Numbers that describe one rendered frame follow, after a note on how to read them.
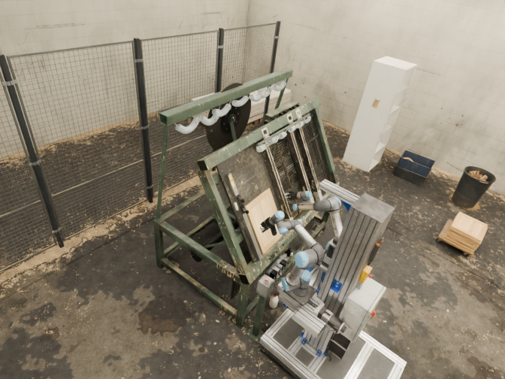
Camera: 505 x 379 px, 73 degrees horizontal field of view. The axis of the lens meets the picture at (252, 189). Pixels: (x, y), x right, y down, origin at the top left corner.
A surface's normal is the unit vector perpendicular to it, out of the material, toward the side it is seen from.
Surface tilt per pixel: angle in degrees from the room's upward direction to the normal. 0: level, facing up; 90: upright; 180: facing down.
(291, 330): 0
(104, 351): 0
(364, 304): 0
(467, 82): 90
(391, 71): 90
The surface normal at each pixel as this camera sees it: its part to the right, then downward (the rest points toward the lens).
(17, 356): 0.11, -0.80
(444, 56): -0.65, 0.40
